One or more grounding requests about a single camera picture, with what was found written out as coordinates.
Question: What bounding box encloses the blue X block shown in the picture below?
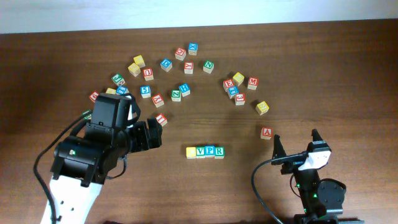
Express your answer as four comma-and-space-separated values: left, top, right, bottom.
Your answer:
188, 42, 198, 55

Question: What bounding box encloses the black cable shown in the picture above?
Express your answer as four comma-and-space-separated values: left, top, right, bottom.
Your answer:
250, 152, 307, 224
32, 111, 128, 224

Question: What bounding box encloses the red Y block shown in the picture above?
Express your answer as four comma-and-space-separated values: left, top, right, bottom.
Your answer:
184, 62, 194, 75

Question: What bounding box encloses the green Z block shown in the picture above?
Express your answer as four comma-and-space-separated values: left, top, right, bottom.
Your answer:
171, 90, 182, 102

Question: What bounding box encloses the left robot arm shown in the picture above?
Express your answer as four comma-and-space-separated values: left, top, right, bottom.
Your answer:
34, 93, 162, 223

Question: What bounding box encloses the red Q block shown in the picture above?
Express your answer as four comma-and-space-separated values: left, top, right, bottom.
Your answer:
175, 48, 187, 61

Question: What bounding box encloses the blue 5 block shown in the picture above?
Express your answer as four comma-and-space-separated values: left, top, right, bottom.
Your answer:
140, 86, 151, 98

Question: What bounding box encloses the yellow S block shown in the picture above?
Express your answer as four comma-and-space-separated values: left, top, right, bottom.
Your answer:
256, 101, 269, 115

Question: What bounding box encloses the red A block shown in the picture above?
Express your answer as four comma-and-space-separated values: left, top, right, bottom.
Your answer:
260, 127, 272, 140

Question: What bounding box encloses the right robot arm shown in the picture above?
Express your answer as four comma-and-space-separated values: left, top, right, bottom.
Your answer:
271, 129, 346, 223

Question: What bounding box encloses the green V block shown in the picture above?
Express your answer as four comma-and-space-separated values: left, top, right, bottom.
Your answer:
196, 146, 205, 158

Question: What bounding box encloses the yellow block lower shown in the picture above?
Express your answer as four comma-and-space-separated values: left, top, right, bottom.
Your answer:
127, 63, 141, 77

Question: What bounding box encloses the red 3 block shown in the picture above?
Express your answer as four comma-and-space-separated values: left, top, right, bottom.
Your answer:
234, 93, 246, 106

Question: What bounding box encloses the blue P block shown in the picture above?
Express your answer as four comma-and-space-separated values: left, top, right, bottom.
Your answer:
205, 146, 215, 157

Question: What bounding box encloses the red K block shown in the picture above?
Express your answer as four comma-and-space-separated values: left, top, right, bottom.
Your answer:
152, 94, 164, 108

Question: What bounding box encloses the red 6 block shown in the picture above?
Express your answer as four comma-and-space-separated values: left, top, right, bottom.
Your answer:
89, 91, 100, 102

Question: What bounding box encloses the blue H block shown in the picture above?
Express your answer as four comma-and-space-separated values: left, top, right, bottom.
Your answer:
178, 83, 190, 97

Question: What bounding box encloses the green J block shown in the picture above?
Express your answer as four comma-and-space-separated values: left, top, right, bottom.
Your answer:
111, 73, 125, 86

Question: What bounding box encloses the red U block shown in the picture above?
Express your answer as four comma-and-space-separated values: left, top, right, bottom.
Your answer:
143, 68, 154, 81

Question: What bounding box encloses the left black cable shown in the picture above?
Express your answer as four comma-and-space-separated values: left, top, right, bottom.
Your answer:
32, 111, 128, 224

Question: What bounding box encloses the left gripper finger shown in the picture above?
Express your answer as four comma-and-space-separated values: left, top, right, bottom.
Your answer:
147, 118, 162, 149
133, 121, 149, 151

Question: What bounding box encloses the blue L block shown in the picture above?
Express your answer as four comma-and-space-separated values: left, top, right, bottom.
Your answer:
116, 86, 129, 95

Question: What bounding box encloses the red I block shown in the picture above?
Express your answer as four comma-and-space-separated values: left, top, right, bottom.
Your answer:
155, 113, 168, 126

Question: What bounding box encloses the green B block left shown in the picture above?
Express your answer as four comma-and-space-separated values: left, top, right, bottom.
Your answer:
81, 110, 92, 120

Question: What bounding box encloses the red M block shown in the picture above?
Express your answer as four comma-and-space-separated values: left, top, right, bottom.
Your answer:
248, 77, 259, 90

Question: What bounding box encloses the yellow block near E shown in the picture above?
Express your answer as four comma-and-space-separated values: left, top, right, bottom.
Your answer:
232, 72, 244, 86

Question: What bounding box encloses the blue D block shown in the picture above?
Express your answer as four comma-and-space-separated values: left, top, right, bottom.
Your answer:
160, 58, 172, 72

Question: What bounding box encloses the green N block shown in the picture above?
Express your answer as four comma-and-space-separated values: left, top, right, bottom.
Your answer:
203, 60, 215, 73

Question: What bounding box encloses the blue T block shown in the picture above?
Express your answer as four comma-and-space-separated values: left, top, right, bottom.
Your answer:
226, 86, 239, 99

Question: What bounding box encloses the yellow block upper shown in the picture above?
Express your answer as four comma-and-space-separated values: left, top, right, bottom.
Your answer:
133, 55, 146, 68

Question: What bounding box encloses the yellow C block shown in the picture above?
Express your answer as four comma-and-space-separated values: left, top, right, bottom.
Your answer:
186, 147, 197, 159

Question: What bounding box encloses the green R block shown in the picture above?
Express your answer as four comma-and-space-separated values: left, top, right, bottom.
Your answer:
215, 147, 225, 159

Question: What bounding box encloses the yellow block left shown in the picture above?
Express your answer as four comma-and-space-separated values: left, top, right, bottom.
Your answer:
106, 88, 116, 95

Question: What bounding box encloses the red E block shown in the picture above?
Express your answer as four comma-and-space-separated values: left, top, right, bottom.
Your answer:
223, 79, 234, 92

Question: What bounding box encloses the right black cable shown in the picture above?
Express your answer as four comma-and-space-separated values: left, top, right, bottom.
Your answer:
250, 152, 307, 224

